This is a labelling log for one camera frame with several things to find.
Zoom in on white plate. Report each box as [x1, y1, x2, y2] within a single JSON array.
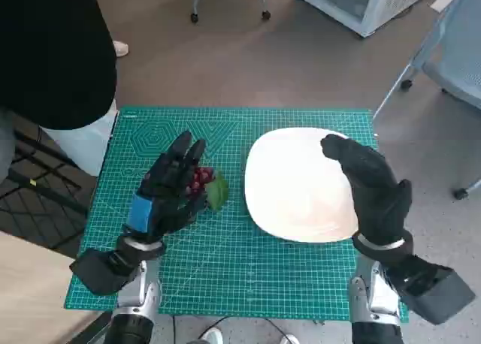
[[244, 127, 360, 243]]

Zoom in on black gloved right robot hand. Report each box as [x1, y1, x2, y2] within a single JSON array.
[[319, 133, 414, 246]]

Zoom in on light blue chair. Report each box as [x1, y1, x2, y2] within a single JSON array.
[[371, 0, 481, 201]]

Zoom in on wooden board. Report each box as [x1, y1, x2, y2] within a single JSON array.
[[0, 229, 95, 344]]

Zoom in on red toy grapes with leaf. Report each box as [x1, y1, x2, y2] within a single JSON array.
[[186, 166, 230, 212]]

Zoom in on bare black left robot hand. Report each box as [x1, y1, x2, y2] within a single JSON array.
[[126, 130, 210, 244]]

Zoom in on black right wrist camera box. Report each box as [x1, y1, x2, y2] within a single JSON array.
[[390, 255, 476, 326]]

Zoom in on rolling chair base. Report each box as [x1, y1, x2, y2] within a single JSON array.
[[189, 0, 272, 24]]

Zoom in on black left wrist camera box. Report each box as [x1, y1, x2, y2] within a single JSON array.
[[69, 248, 140, 296]]

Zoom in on black wire rack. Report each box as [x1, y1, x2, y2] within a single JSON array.
[[0, 128, 98, 255]]

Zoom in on green cutting mat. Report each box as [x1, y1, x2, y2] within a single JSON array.
[[63, 106, 410, 324]]

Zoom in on person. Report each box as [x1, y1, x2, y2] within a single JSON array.
[[0, 0, 130, 183]]

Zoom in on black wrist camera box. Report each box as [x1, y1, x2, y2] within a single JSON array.
[[390, 255, 476, 326], [69, 248, 140, 296]]

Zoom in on white glass-door cabinet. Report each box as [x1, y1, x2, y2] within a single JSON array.
[[294, 0, 452, 38]]

